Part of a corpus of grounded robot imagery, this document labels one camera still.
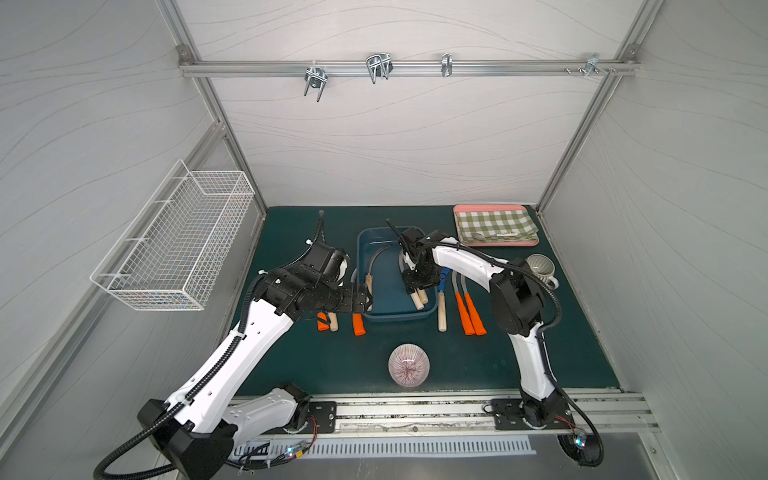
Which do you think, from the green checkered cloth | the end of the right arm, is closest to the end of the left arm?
the end of the right arm

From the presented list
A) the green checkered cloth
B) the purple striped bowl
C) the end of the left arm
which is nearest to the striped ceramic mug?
the green checkered cloth

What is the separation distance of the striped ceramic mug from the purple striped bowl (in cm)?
47

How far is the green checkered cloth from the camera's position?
113cm

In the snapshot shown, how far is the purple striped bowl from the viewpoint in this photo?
2.56 ft

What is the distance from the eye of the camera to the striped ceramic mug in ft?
3.11

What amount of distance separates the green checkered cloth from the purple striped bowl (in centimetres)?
49

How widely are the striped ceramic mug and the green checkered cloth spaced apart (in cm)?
13

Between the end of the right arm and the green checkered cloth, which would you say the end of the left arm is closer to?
the end of the right arm
